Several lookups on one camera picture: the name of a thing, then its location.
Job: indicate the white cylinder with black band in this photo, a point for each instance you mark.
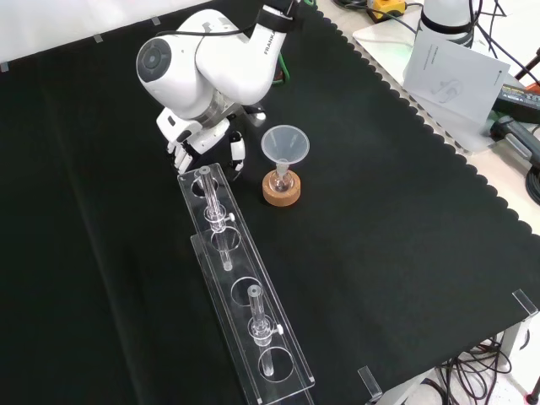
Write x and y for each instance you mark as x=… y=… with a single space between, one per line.
x=447 y=14

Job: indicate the black bench cloth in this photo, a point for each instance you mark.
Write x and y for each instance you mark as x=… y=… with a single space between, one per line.
x=379 y=219

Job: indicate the grey tape piece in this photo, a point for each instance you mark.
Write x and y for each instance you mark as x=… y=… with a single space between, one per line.
x=4 y=67
x=98 y=38
x=155 y=20

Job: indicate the pale board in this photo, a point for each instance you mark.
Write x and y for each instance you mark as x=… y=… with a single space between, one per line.
x=379 y=36

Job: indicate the black power adapter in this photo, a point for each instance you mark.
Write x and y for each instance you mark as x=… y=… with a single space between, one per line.
x=520 y=102

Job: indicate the translucent plastic funnel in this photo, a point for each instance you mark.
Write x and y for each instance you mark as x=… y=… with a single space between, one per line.
x=284 y=145

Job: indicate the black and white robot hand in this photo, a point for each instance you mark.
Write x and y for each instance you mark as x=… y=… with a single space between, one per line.
x=206 y=137

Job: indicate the clear acrylic funnel stand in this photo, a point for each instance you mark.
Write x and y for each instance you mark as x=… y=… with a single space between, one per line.
x=244 y=253

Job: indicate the white paper booklet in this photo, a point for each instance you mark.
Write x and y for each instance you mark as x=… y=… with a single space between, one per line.
x=455 y=80

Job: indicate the grey plug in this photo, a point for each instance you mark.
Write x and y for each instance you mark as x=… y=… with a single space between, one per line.
x=516 y=133

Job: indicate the clear acrylic cloth clip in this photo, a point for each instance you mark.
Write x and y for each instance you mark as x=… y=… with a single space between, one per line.
x=525 y=301
x=370 y=381

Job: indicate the clear round-bottom flask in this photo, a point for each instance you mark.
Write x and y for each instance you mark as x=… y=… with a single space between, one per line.
x=282 y=182

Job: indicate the yellow stop button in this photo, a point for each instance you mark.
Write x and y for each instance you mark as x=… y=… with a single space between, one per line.
x=390 y=6

